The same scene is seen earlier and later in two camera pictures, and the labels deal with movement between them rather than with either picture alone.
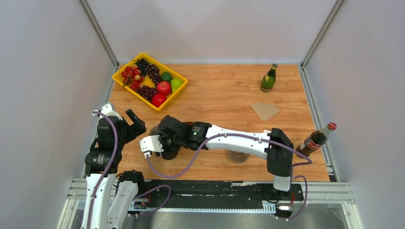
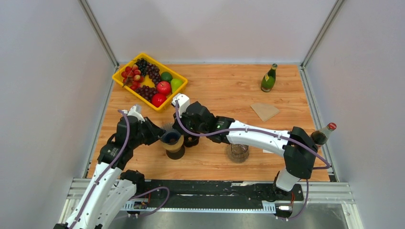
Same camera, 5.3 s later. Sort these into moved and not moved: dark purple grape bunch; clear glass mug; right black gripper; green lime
Moved: right black gripper
Not moved: green lime; clear glass mug; dark purple grape bunch
